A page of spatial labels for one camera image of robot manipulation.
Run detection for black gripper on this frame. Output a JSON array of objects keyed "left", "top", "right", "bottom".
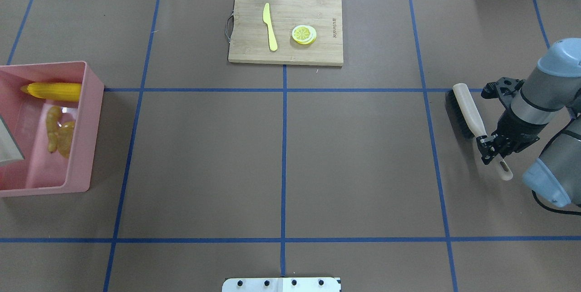
[{"left": 477, "top": 77, "right": 540, "bottom": 164}]

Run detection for beige hand brush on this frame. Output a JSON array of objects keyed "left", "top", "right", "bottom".
[{"left": 446, "top": 83, "right": 514, "bottom": 181}]

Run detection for yellow toy corn cob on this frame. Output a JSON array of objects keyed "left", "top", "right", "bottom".
[{"left": 20, "top": 82, "right": 82, "bottom": 102}]

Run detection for beige plastic dustpan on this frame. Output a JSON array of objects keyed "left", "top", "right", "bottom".
[{"left": 0, "top": 116, "right": 25, "bottom": 167}]

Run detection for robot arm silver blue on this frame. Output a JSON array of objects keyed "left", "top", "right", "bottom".
[{"left": 478, "top": 38, "right": 580, "bottom": 216}]

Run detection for yellow toy lemon slice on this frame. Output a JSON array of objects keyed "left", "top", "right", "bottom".
[{"left": 291, "top": 25, "right": 317, "bottom": 45}]

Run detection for yellow plastic knife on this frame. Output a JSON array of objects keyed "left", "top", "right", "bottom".
[{"left": 262, "top": 2, "right": 278, "bottom": 52}]

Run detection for bamboo cutting board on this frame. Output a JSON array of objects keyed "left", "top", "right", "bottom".
[{"left": 228, "top": 0, "right": 344, "bottom": 67}]

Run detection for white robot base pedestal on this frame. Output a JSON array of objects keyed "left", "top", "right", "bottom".
[{"left": 222, "top": 277, "right": 342, "bottom": 292}]

